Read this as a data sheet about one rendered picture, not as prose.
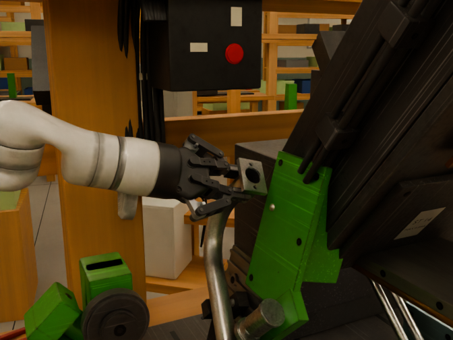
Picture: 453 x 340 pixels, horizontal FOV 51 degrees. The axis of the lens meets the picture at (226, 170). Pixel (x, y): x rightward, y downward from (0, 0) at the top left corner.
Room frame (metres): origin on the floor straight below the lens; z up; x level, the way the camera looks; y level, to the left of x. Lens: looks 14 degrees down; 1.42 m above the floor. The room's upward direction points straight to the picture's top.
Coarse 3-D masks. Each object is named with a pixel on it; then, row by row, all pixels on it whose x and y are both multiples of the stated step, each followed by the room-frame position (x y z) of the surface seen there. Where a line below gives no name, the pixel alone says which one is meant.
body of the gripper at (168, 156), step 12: (168, 144) 0.63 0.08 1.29; (168, 156) 0.60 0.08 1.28; (180, 156) 0.61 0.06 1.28; (192, 156) 0.66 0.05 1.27; (168, 168) 0.59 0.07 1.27; (180, 168) 0.60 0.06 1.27; (192, 168) 0.64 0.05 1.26; (204, 168) 0.65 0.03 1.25; (156, 180) 0.59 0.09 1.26; (168, 180) 0.59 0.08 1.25; (180, 180) 0.62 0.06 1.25; (156, 192) 0.59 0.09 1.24; (168, 192) 0.60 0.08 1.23; (180, 192) 0.60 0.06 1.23; (192, 192) 0.61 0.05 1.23; (204, 192) 0.63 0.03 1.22
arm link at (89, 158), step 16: (0, 112) 0.52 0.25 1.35; (16, 112) 0.52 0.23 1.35; (32, 112) 0.54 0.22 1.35; (0, 128) 0.51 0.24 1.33; (16, 128) 0.51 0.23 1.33; (32, 128) 0.52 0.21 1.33; (48, 128) 0.53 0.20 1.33; (64, 128) 0.55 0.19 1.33; (80, 128) 0.58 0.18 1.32; (0, 144) 0.51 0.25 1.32; (16, 144) 0.51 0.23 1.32; (32, 144) 0.53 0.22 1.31; (64, 144) 0.54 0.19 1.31; (80, 144) 0.55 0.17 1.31; (96, 144) 0.56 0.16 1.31; (112, 144) 0.58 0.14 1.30; (64, 160) 0.55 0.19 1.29; (80, 160) 0.55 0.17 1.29; (96, 160) 0.56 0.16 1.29; (112, 160) 0.56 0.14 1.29; (64, 176) 0.56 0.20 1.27; (80, 176) 0.55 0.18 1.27; (96, 176) 0.56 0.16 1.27; (112, 176) 0.56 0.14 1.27
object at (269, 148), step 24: (240, 144) 0.90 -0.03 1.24; (264, 144) 0.90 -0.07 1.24; (264, 168) 0.81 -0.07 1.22; (240, 216) 0.88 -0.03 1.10; (240, 240) 0.88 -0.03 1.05; (312, 288) 0.78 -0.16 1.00; (336, 288) 0.81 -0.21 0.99; (360, 288) 0.83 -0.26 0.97; (384, 288) 0.86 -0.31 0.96; (312, 312) 0.79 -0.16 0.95; (336, 312) 0.81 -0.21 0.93; (360, 312) 0.84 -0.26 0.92; (288, 336) 0.76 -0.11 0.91
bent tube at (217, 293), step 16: (240, 160) 0.67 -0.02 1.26; (240, 176) 0.66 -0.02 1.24; (256, 176) 0.68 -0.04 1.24; (256, 192) 0.65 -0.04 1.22; (208, 224) 0.71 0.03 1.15; (224, 224) 0.71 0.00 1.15; (208, 240) 0.70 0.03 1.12; (208, 256) 0.69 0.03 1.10; (208, 272) 0.67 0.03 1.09; (224, 272) 0.68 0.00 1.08; (208, 288) 0.66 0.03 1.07; (224, 288) 0.65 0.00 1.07; (224, 304) 0.63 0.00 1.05; (224, 320) 0.61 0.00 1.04; (224, 336) 0.59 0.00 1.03
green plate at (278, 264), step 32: (288, 160) 0.66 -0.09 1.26; (288, 192) 0.64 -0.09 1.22; (320, 192) 0.58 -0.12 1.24; (288, 224) 0.61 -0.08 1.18; (320, 224) 0.60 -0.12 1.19; (256, 256) 0.66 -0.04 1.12; (288, 256) 0.59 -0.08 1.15; (320, 256) 0.60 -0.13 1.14; (256, 288) 0.63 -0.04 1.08; (288, 288) 0.57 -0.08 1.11
